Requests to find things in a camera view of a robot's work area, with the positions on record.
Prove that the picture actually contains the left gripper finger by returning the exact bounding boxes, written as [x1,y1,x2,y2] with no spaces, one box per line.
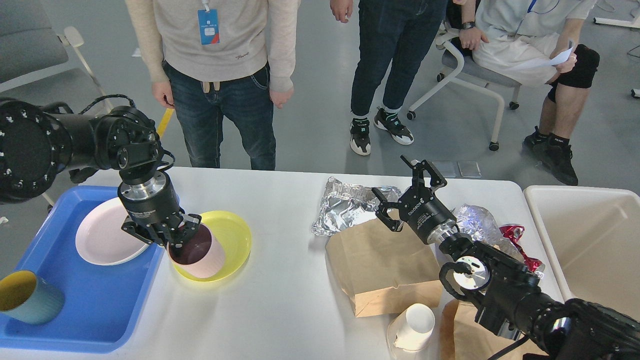
[121,219,166,247]
[167,213,202,249]

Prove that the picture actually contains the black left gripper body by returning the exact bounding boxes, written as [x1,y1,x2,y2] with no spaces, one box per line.
[118,171,182,236]

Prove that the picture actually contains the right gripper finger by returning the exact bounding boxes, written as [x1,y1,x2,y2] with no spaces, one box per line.
[371,187,403,232]
[400,155,448,192]

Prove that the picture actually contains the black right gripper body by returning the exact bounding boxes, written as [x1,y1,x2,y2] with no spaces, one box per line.
[398,186,458,245]

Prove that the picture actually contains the pink ribbed mug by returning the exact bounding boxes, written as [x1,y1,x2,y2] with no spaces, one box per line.
[167,224,226,280]

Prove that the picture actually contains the yellow plastic plate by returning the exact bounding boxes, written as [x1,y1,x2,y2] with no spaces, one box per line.
[173,210,252,282]

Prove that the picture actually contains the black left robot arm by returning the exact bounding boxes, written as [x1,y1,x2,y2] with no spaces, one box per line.
[0,97,204,250]

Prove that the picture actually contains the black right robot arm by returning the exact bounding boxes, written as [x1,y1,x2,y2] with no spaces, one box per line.
[372,160,640,360]

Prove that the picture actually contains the brown paper bag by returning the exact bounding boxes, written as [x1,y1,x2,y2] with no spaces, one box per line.
[439,299,515,360]
[326,218,443,318]

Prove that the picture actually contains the pink plate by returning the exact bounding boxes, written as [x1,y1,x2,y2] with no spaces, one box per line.
[75,197,149,265]

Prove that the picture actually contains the crumpled foil ball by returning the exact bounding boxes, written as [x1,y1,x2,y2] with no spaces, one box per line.
[453,203,524,262]

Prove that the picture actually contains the crumpled aluminium foil sheet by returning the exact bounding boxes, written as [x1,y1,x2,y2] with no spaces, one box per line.
[310,177,380,237]

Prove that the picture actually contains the blue plastic tray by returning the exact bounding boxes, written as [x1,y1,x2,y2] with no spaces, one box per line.
[0,186,163,353]

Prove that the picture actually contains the white paper cup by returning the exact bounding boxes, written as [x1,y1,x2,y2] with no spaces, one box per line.
[386,303,435,360]

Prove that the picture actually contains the white grey office chair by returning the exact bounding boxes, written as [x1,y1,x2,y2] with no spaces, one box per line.
[406,19,522,152]

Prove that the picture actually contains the teal yellow mug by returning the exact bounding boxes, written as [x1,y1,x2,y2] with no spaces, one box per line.
[0,269,66,325]

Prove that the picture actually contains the person in dark jeans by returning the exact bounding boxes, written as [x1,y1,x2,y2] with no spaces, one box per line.
[330,0,448,157]

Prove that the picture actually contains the person in beige sweater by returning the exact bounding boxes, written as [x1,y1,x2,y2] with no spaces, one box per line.
[125,0,300,171]

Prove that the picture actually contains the beige plastic bin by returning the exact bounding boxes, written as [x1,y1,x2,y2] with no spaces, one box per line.
[524,186,640,320]

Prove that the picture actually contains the seated person in white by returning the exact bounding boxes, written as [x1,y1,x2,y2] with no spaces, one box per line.
[458,0,601,186]

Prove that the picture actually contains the white paper sheets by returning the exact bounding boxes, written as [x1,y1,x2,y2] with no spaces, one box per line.
[505,40,575,72]

